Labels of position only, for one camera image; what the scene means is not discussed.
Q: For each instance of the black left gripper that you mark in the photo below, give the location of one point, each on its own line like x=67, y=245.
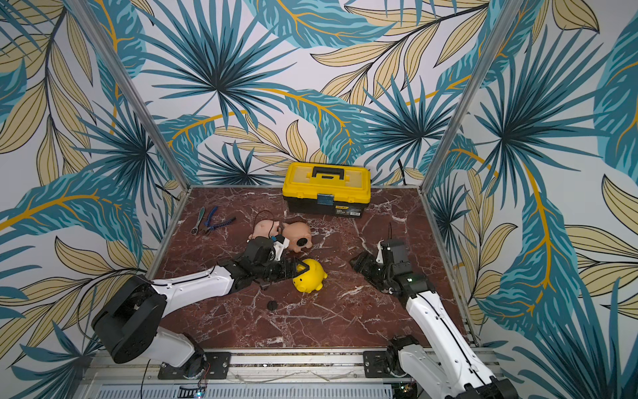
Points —
x=288, y=272

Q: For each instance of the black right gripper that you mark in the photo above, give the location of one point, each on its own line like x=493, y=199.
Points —
x=372, y=267

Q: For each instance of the dark pink piggy bank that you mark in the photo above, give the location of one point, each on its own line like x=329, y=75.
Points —
x=295, y=231

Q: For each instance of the yellow piggy bank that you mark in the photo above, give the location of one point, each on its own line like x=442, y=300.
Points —
x=310, y=276

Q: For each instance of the light pink piggy bank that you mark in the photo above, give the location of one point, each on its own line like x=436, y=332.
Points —
x=266, y=228

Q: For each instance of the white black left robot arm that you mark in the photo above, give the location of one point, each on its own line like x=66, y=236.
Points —
x=128, y=326

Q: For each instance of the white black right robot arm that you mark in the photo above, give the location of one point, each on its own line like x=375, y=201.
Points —
x=457, y=371

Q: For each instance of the yellow black plastic toolbox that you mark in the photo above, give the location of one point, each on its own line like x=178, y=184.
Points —
x=311, y=188

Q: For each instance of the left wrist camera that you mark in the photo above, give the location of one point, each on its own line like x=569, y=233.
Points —
x=262, y=250

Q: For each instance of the blue handled pliers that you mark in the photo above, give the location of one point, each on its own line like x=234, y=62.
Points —
x=212, y=225

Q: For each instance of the green handled wrench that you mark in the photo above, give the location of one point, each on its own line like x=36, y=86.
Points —
x=195, y=229

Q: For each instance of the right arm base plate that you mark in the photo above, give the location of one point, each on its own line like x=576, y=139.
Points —
x=379, y=364

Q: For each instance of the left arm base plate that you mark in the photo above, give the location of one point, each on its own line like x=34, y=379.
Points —
x=209, y=365

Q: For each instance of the aluminium front rail frame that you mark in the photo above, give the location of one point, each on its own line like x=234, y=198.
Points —
x=251, y=372

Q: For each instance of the right aluminium corner post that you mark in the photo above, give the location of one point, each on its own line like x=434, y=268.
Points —
x=484, y=62

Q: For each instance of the aluminium corner post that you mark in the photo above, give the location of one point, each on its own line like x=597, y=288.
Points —
x=90, y=24
x=484, y=62

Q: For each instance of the left aluminium corner post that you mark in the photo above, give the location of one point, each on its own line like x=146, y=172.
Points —
x=90, y=24

